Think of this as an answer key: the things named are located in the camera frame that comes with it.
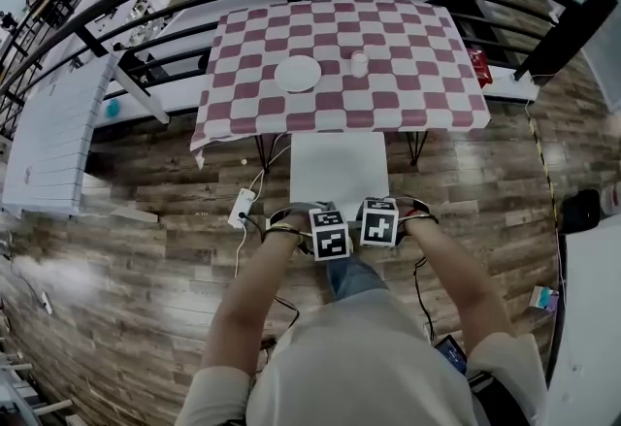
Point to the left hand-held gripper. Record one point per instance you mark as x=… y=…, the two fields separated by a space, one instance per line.
x=331 y=237

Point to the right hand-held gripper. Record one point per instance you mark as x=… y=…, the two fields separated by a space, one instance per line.
x=379 y=225

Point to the white wooden chair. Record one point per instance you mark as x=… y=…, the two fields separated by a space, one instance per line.
x=339 y=167

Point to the black shoulder bag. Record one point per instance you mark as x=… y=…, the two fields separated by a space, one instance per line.
x=495 y=404

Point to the person's right forearm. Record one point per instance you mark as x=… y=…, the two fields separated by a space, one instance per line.
x=456 y=283

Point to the person's left forearm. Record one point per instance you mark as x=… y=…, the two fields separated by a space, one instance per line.
x=247 y=303

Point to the red white checkered table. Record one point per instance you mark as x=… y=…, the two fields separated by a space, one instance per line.
x=398 y=50

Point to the person's right hand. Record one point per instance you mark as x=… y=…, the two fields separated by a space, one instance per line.
x=413 y=211

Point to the person's left hand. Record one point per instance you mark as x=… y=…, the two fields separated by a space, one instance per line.
x=291 y=218

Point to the person's jeans leg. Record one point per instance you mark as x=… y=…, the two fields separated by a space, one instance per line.
x=354 y=278

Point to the white power strip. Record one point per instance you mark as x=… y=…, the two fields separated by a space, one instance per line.
x=241 y=209

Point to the person's white shirt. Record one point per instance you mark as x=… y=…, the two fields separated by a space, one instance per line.
x=359 y=366

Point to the blue screen phone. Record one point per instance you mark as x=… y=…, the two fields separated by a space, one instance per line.
x=451 y=356

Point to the white cup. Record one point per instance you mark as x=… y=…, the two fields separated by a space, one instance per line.
x=359 y=65

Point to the white round plate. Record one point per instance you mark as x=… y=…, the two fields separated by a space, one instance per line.
x=298 y=74

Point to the yellow black floor tape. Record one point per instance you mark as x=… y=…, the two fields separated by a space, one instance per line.
x=541 y=157

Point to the pastel tissue box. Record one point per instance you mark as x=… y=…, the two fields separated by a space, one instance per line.
x=543 y=298

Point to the red plastic crate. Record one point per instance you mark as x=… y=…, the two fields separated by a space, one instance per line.
x=480 y=67

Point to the black bag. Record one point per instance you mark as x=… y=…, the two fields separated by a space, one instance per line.
x=579 y=211

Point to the teal round object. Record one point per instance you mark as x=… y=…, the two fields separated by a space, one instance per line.
x=114 y=108

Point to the white floor adapter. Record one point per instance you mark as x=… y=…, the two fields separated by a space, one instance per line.
x=46 y=303

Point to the white tiled table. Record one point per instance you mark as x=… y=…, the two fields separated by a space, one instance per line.
x=48 y=138

